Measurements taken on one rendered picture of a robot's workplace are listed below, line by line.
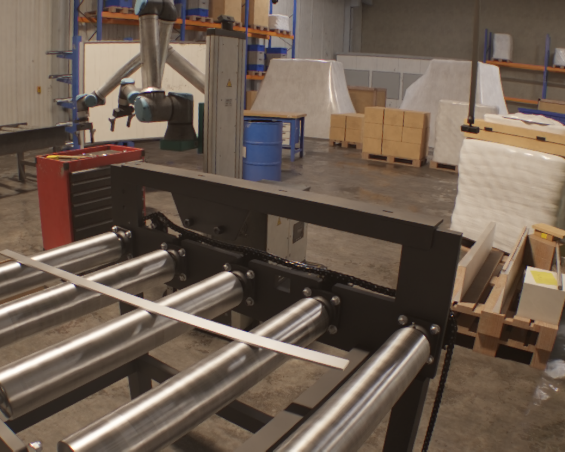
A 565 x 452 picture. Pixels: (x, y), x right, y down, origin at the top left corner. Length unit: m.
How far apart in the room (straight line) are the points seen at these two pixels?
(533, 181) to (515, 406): 2.25
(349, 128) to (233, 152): 8.45
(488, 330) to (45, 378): 2.46
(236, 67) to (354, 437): 2.45
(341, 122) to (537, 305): 9.03
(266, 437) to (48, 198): 2.96
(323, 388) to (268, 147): 5.86
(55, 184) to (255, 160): 3.90
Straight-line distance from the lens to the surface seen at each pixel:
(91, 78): 5.92
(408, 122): 9.54
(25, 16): 12.25
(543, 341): 2.97
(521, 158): 4.43
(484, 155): 4.62
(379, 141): 9.72
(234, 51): 2.98
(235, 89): 3.00
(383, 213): 1.27
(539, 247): 3.79
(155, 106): 2.71
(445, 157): 9.52
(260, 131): 6.86
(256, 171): 6.95
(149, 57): 2.78
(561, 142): 4.31
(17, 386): 1.08
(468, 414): 2.54
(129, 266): 1.58
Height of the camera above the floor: 1.49
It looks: 17 degrees down
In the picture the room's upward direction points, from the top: 2 degrees clockwise
